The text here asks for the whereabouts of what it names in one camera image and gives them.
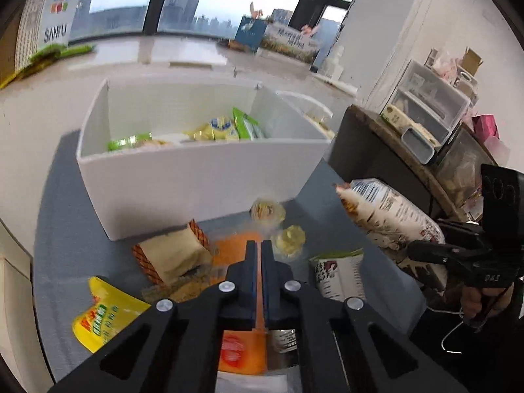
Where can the white green-top snack bag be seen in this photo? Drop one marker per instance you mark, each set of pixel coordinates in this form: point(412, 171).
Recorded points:
point(338, 274)

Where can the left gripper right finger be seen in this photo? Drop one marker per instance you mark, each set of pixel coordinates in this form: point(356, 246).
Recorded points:
point(329, 354)

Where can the clear plastic drawer unit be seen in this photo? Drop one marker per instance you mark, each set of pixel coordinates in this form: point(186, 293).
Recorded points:
point(424, 110)

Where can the printed display board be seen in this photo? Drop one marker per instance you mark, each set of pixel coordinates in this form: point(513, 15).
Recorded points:
point(274, 36)

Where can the white storage box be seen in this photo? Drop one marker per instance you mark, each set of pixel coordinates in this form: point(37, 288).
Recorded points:
point(144, 175)

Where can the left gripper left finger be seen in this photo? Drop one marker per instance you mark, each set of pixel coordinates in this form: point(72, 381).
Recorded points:
point(191, 351)

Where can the green packets on sill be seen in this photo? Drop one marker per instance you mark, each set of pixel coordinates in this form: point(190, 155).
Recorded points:
point(47, 56)

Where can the person's right hand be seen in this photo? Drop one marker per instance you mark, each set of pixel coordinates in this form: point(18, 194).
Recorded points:
point(471, 300)

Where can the yellow potato chip bag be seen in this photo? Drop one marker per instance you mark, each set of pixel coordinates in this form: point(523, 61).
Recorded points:
point(221, 128)

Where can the white printed snack bag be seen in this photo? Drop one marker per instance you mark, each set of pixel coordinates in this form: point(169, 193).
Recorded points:
point(391, 222)

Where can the white SANFU shopping bag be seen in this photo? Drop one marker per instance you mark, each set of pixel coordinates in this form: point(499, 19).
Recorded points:
point(42, 23)

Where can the small yellow pastry pack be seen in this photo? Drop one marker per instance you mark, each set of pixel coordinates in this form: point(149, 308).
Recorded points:
point(267, 212)

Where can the yellow sauce packet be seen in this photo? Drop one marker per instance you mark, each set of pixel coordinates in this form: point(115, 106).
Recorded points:
point(112, 311)

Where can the dark side table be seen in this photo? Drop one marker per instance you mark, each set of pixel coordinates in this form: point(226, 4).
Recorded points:
point(366, 147)

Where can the orange snack packet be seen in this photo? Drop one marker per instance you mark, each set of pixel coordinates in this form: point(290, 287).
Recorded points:
point(243, 352)

